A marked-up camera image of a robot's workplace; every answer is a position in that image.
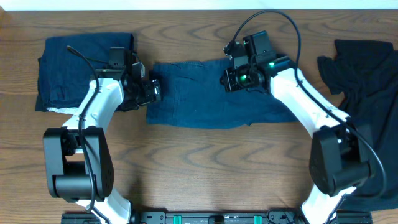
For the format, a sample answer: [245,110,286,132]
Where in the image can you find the white folded cloth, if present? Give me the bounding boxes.
[47,107,78,115]

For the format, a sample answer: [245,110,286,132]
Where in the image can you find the black garment pile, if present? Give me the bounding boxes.
[317,40,397,212]

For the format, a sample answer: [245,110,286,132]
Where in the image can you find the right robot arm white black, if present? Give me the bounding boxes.
[220,55,377,223]

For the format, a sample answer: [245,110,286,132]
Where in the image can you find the blue denim shorts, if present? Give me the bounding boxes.
[146,59,297,129]

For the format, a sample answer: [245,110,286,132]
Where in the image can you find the folded navy clothes stack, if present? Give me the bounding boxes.
[35,32,134,112]

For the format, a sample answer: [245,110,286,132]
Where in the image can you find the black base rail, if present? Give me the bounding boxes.
[61,210,373,224]

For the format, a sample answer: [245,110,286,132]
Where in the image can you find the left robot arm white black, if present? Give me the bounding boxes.
[43,69,161,223]

